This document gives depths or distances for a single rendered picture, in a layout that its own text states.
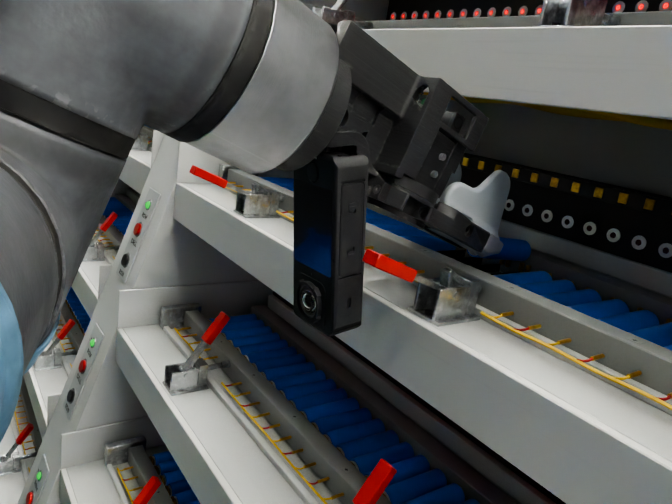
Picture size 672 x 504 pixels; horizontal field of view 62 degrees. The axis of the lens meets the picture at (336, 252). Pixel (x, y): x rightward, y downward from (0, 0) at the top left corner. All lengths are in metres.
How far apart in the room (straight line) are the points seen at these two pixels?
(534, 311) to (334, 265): 0.13
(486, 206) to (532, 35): 0.11
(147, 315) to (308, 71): 0.52
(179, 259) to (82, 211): 0.49
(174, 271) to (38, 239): 0.56
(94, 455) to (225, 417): 0.29
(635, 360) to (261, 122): 0.23
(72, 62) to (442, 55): 0.27
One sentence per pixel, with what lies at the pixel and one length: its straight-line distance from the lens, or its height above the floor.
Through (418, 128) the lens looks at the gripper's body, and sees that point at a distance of 0.33.
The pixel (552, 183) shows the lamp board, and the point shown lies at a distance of 0.52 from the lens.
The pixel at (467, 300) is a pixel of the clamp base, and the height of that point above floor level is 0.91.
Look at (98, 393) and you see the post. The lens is 0.78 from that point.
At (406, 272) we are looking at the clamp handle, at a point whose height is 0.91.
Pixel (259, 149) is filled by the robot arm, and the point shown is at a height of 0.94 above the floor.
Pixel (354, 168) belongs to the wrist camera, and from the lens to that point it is 0.32.
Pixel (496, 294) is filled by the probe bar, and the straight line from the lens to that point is 0.38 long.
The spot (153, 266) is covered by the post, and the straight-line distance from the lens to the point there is 0.73.
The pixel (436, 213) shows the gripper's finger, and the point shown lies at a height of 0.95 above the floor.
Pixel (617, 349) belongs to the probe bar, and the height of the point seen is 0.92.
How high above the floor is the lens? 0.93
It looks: 4 degrees down
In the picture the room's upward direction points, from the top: 23 degrees clockwise
